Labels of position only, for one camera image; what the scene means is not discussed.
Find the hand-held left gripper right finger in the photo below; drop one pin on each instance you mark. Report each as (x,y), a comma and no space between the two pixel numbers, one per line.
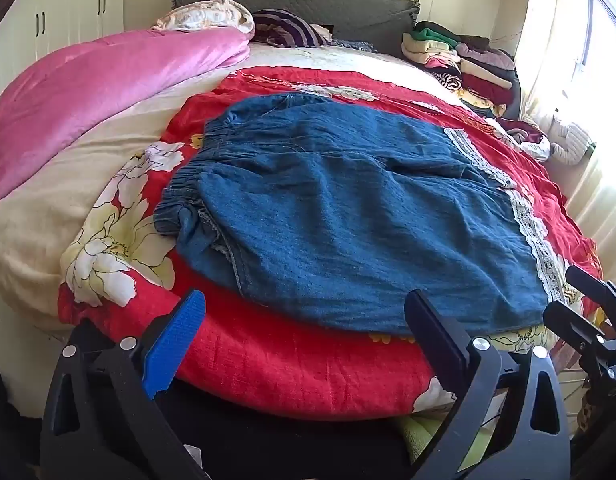
(437,345)

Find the blue denim pants lace trim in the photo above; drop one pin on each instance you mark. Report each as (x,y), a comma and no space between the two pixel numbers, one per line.
(338,210)

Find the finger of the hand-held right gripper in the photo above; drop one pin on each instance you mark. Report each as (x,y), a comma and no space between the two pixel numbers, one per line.
(600,295)
(580,332)

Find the white knitted cloth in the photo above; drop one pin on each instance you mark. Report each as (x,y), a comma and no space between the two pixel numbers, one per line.
(572,142)

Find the pile of folded clothes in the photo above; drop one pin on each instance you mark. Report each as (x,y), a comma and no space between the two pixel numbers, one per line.
(482,85)

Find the purple striped cloth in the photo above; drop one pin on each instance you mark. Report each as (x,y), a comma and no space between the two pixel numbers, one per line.
(288,27)

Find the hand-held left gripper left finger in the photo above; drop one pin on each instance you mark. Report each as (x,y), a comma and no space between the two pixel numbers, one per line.
(175,340)

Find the cream curtain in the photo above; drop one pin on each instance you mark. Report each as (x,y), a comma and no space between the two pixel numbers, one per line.
(547,35)

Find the cream floral pillow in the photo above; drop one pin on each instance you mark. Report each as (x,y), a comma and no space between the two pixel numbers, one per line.
(203,15)

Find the window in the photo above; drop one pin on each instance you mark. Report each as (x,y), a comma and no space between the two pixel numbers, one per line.
(605,50)

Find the blue patterned cloth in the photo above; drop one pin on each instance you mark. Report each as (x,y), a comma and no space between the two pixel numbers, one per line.
(355,46)

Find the cream wardrobe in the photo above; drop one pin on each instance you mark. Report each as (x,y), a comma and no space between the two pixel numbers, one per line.
(63,0)

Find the grey padded headboard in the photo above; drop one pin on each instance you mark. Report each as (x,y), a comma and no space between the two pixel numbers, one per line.
(338,10)

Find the dark red cloth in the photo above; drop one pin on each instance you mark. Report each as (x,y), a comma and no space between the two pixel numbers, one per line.
(522,134)

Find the red floral blanket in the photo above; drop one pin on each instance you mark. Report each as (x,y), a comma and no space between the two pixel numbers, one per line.
(288,375)

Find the cream bed sheet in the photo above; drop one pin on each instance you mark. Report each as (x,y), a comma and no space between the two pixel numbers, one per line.
(38,220)

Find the pink quilt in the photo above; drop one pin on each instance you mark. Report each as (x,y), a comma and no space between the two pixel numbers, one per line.
(88,95)

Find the light green cloth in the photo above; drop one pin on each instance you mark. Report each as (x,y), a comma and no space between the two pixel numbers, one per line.
(412,435)

